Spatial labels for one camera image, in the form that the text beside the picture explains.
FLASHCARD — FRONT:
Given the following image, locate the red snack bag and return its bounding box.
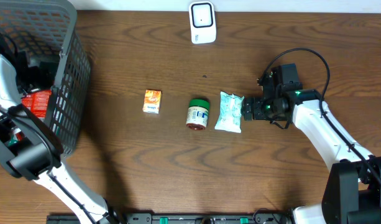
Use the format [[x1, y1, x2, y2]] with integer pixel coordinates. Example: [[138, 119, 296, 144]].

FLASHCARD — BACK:
[[21, 90, 52, 120]]

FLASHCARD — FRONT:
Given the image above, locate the pale green tissue pack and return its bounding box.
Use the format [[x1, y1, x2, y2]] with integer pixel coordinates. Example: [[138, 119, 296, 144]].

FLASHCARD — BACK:
[[214, 91, 244, 133]]

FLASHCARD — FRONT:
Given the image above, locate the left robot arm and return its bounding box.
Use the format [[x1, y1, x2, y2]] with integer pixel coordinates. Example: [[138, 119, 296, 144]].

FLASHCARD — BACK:
[[0, 32, 125, 223]]

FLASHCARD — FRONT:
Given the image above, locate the green lid seasoning jar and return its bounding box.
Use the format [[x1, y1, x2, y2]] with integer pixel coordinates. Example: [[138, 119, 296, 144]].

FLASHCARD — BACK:
[[186, 99, 210, 130]]

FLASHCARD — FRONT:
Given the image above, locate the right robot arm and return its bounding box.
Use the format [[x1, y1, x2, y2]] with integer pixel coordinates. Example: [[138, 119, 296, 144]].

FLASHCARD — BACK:
[[242, 90, 381, 224]]

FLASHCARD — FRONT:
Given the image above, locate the grey plastic mesh basket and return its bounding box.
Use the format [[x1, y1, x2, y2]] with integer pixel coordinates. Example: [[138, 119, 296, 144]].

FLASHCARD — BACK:
[[0, 0, 91, 156]]

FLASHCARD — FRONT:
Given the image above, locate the white barcode scanner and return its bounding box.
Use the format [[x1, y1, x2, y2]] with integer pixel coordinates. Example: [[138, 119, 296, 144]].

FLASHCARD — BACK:
[[188, 1, 217, 44]]

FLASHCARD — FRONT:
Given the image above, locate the small orange carton box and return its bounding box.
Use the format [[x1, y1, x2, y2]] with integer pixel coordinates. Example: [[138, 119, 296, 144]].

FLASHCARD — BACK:
[[142, 90, 162, 114]]

